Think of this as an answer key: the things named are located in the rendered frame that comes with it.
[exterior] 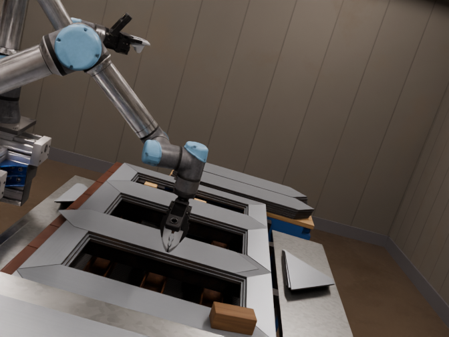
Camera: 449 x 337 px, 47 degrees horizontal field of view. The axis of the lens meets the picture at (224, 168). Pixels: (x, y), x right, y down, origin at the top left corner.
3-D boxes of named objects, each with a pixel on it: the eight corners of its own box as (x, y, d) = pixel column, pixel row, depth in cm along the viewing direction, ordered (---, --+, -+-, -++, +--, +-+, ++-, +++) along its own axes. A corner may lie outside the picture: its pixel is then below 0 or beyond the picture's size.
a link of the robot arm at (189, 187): (199, 184, 158) (173, 176, 158) (195, 198, 159) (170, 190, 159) (201, 178, 165) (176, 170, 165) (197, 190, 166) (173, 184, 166)
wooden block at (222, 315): (248, 323, 148) (253, 308, 147) (252, 335, 143) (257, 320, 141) (208, 315, 146) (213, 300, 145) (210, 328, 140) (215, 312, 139)
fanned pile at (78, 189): (105, 190, 260) (107, 184, 259) (80, 217, 222) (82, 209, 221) (81, 184, 260) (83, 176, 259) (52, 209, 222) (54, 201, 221)
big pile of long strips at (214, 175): (306, 201, 305) (309, 192, 304) (313, 225, 267) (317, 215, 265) (176, 163, 303) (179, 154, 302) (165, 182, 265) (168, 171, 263)
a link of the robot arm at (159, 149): (139, 156, 163) (172, 163, 167) (141, 167, 153) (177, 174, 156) (145, 132, 161) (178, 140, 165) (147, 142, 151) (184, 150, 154)
